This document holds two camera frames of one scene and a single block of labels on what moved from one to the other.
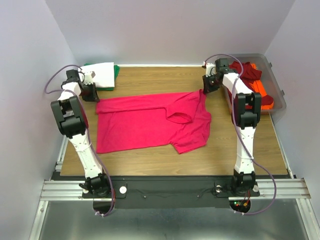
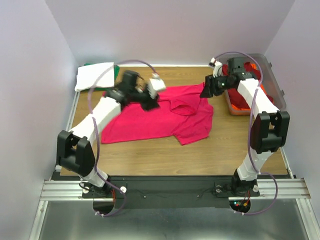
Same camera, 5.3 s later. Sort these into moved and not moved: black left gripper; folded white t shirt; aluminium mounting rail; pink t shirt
Moved: black left gripper; pink t shirt
Not moved: folded white t shirt; aluminium mounting rail
